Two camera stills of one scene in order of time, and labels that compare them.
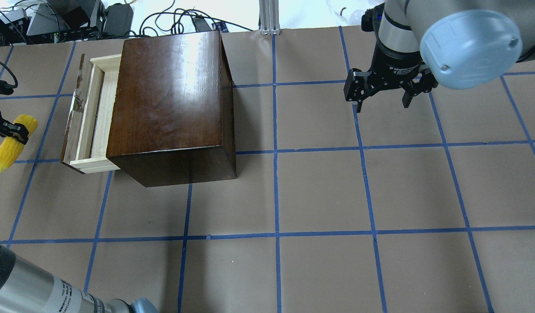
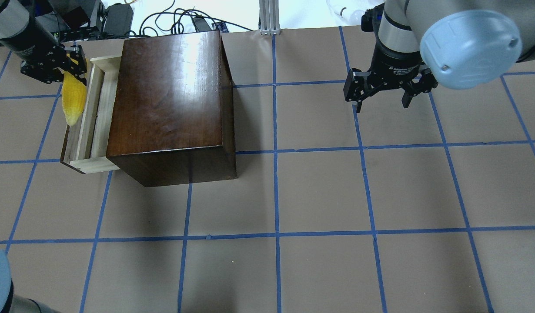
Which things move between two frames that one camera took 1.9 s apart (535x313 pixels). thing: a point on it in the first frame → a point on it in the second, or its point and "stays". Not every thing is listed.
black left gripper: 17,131 → 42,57
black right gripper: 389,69 stays
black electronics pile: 25,21 stays
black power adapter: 119,17 stays
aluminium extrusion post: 269,20 stays
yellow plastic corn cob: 9,150 → 74,95
